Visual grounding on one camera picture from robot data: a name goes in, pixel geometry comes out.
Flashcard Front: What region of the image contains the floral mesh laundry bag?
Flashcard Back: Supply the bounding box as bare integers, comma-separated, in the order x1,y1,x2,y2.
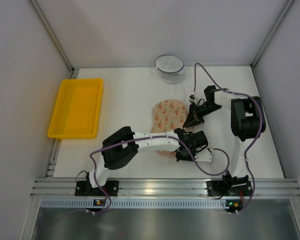
149,98,187,158

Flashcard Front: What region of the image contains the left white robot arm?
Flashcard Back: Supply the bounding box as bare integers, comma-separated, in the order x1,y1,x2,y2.
87,126,208,189

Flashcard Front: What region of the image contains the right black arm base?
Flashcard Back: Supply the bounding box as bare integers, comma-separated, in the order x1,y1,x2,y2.
206,174,252,200

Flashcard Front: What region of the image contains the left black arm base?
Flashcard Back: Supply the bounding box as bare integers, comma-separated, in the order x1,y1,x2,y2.
74,180,119,197

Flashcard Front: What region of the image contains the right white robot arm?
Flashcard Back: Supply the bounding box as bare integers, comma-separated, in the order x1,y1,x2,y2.
183,85,266,178

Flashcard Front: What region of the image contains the yellow plastic tray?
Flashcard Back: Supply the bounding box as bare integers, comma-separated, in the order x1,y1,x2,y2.
48,78,104,140

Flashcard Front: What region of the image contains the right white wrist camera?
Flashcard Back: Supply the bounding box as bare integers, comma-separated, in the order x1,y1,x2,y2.
189,92,198,104

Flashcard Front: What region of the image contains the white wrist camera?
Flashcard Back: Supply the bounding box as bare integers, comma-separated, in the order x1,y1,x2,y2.
195,148,212,163
189,92,198,104

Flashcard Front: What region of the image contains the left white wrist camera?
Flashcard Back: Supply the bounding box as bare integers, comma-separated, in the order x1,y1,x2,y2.
195,148,212,163

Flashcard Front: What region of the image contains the aluminium mounting rail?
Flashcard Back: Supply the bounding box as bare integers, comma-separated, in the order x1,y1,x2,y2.
30,178,300,199

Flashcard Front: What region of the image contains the slotted cable duct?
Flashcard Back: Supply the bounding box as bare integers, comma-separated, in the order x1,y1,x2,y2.
41,198,240,210

